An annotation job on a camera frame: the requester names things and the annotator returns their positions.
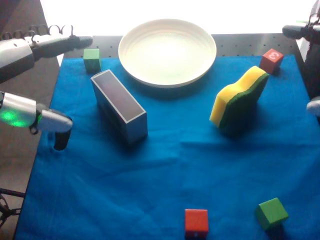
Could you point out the red wooden cube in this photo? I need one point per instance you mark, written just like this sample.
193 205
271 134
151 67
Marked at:
196 222

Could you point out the black metal stand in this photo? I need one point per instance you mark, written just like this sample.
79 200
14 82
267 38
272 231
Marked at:
10 193

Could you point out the yellow and green sponge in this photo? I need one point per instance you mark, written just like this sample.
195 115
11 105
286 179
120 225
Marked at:
232 100

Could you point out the blue table cloth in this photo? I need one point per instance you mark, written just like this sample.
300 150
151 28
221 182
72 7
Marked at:
162 175

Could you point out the white round plate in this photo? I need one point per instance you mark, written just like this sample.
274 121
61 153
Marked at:
165 57

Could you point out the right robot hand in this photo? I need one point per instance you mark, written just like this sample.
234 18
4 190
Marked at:
15 55

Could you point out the grey rectangular box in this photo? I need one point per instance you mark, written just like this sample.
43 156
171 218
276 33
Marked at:
117 100

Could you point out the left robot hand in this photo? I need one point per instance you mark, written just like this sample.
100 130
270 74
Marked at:
293 31

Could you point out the red cube with white numeral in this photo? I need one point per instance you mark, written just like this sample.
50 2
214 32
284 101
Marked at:
271 60

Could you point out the green wooden cube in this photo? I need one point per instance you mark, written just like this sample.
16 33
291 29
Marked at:
92 60
271 212

